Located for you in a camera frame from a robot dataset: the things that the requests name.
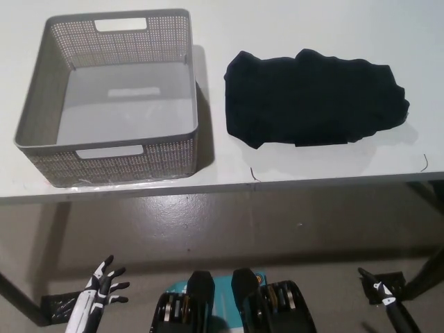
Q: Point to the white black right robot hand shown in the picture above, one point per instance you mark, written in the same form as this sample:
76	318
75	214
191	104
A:
383	293

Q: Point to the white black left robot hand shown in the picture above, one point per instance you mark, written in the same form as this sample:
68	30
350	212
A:
88	305

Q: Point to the black t-shirt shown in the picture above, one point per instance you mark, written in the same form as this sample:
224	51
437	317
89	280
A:
312	100

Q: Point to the black floor tape patch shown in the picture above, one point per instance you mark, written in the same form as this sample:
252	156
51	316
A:
397	282
57	307

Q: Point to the dark metal table leg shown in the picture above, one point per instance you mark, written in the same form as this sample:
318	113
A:
24	301
425	274

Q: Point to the black ribbed robot body block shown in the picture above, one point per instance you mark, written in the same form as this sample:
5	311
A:
284	312
201	298

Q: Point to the grey perforated plastic basket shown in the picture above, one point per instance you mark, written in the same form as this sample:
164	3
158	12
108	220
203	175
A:
114	104

